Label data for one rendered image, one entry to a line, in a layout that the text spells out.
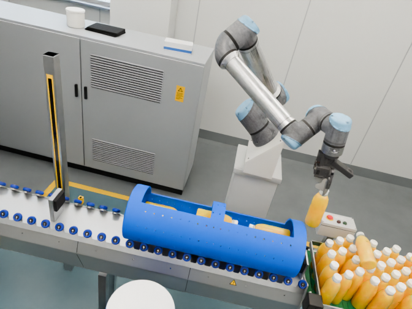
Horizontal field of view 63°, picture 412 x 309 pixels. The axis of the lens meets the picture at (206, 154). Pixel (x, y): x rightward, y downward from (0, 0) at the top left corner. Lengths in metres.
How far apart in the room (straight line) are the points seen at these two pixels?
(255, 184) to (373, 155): 2.72
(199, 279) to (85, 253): 0.61
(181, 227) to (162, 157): 1.76
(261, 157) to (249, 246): 0.67
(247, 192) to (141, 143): 1.37
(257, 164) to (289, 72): 2.15
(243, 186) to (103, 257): 1.00
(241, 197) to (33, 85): 2.22
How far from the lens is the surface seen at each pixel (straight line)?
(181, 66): 2.86
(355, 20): 4.07
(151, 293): 1.55
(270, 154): 2.09
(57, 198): 1.90
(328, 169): 1.55
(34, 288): 2.89
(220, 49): 1.66
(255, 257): 1.66
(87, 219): 1.98
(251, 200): 2.36
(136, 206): 1.64
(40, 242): 2.01
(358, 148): 4.67
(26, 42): 3.42
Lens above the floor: 2.34
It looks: 33 degrees down
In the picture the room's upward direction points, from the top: 12 degrees clockwise
